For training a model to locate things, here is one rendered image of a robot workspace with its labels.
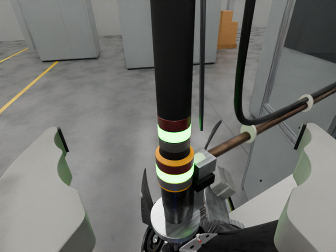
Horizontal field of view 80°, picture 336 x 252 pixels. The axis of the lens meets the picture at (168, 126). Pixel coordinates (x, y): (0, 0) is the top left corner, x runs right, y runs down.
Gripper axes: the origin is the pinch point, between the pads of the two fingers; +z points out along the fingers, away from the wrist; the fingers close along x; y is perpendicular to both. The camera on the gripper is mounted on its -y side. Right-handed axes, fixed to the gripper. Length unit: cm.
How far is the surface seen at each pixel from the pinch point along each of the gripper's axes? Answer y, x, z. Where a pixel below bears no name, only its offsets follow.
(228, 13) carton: 52, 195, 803
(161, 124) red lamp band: 4.2, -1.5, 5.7
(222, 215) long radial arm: 57, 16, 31
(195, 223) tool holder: 19.8, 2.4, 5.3
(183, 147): 6.7, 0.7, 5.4
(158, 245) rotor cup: 42.8, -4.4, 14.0
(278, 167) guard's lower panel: 94, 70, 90
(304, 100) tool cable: 10.4, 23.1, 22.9
